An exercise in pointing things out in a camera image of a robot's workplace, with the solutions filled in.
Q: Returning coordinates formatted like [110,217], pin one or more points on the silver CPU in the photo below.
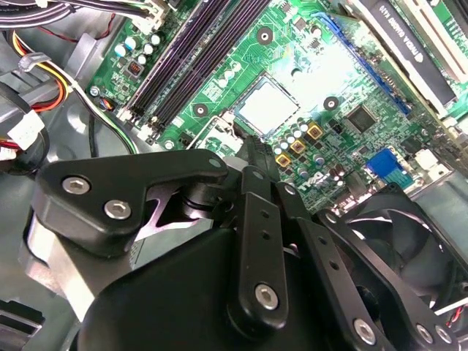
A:
[270,104]

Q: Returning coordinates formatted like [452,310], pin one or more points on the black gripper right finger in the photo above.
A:
[329,278]

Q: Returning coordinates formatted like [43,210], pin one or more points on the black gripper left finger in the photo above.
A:
[91,204]

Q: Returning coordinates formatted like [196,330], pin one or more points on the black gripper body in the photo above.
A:
[164,303]

